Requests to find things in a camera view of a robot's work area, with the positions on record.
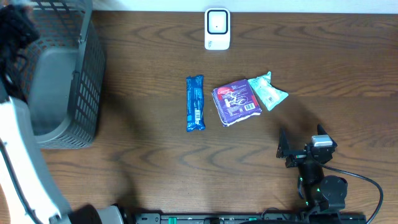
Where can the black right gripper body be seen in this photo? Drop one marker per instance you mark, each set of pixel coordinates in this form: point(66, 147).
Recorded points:
point(300, 156)

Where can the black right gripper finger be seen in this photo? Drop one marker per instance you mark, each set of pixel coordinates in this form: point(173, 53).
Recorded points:
point(320, 130)
point(283, 149)

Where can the mint green wipes packet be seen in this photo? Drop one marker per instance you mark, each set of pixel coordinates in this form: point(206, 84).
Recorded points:
point(269, 95)

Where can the purple Carefree pad pack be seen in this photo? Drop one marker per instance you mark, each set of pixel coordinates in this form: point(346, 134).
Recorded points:
point(235, 102)

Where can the blue biscuit packet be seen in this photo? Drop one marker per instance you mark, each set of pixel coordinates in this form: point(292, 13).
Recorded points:
point(195, 103)

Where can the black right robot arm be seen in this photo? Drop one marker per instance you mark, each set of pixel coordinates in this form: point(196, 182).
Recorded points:
point(321, 192)

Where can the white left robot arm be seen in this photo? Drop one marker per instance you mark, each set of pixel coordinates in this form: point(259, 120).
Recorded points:
point(29, 189)

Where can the white barcode scanner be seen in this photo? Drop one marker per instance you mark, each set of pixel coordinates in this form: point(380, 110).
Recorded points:
point(217, 29)

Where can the dark grey plastic basket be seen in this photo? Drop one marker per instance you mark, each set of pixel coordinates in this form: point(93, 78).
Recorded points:
point(62, 74)

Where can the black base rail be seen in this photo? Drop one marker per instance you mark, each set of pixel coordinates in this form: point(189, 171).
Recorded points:
point(271, 216)

